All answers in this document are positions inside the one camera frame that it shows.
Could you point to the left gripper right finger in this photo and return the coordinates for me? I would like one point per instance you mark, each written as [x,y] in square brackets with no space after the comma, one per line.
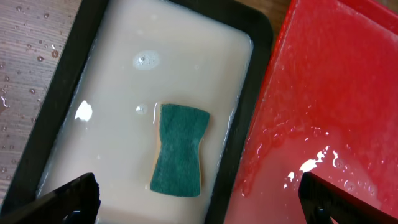
[323,202]

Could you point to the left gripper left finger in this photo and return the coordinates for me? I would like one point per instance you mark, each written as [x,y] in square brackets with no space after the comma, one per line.
[78,201]

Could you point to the green scouring sponge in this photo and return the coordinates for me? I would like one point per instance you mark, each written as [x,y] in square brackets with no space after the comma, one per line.
[177,168]

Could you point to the red plastic tray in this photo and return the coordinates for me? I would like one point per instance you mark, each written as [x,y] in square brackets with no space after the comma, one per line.
[328,105]

